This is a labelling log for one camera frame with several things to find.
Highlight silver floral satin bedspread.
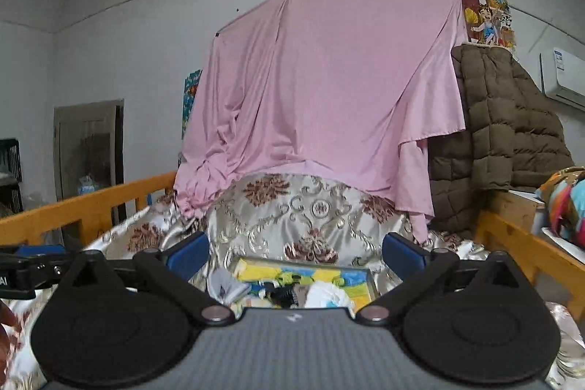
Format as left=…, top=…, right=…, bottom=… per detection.
left=0, top=172, right=585, bottom=390

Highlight brown quilted jacket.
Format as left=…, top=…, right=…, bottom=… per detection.
left=429, top=43, right=574, bottom=234

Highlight yellow cartoon frog towel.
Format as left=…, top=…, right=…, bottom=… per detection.
left=235, top=257, right=372, bottom=312

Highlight grey door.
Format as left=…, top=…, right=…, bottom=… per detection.
left=53, top=99, right=124, bottom=200

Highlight colourful wall poster left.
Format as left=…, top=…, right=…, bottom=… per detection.
left=181, top=69, right=202, bottom=137

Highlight colourful striped blanket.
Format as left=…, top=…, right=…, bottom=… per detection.
left=536, top=166, right=585, bottom=249

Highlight white air conditioner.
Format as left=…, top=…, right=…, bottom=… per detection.
left=539, top=48, right=585, bottom=111

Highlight black shelf unit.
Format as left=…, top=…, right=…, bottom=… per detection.
left=0, top=139, right=23, bottom=214

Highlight pink hanging sheet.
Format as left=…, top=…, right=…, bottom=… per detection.
left=174, top=0, right=465, bottom=242

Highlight cartoon wall poster right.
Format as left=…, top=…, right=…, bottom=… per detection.
left=461, top=0, right=517, bottom=52

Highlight grey folded cloth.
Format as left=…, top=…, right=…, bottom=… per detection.
left=206, top=268, right=251, bottom=306

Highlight white soft cloth item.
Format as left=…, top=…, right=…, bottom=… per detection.
left=303, top=281, right=355, bottom=311

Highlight person's left hand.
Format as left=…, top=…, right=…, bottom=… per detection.
left=0, top=301, right=20, bottom=383

